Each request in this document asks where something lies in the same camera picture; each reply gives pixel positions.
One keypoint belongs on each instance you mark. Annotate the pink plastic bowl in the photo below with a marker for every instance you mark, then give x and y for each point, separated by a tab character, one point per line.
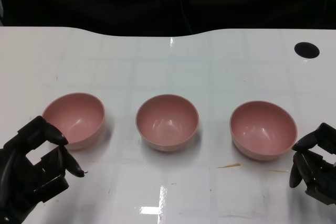
78	119
262	129
168	121

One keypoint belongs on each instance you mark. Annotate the black round table grommet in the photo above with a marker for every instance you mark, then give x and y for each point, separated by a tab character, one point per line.
306	50

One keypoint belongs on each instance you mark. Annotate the thin orange wood sliver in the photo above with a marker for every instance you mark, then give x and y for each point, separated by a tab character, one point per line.
278	171

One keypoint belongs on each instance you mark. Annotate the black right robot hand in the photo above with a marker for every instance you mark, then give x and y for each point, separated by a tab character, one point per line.
320	176

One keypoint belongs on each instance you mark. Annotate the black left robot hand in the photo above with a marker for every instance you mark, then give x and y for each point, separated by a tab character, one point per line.
15	171

